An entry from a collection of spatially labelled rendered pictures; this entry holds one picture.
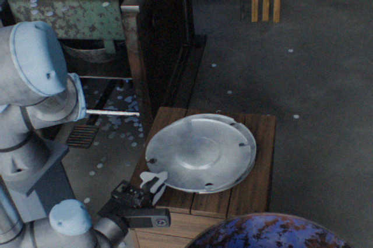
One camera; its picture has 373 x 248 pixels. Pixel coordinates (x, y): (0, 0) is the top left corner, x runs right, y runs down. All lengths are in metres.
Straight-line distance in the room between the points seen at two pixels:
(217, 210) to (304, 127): 0.85
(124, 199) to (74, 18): 0.72
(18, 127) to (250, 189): 0.60
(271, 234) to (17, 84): 0.65
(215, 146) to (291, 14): 1.57
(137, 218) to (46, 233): 0.23
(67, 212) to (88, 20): 0.81
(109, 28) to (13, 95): 0.89
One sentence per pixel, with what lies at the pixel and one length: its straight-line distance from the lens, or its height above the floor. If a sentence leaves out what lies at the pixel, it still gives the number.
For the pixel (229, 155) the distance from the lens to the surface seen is 1.25.
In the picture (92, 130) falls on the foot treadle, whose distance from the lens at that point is 1.75.
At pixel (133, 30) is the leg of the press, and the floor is 0.57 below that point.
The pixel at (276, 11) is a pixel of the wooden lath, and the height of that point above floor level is 0.06.
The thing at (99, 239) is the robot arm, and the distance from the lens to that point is 1.04.
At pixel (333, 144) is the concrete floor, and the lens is 1.88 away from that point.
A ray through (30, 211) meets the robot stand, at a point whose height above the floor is 0.35.
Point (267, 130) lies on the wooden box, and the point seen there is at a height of 0.35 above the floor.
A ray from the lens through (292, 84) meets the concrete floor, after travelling 2.16.
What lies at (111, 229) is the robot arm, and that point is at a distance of 1.06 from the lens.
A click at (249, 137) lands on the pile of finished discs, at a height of 0.38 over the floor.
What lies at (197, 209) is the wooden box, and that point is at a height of 0.35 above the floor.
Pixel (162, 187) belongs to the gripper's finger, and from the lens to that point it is 1.18.
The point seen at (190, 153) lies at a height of 0.40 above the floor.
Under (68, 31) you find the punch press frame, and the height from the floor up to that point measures 0.53.
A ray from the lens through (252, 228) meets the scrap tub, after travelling 1.05.
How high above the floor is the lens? 1.28
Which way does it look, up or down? 42 degrees down
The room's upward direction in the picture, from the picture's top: 6 degrees counter-clockwise
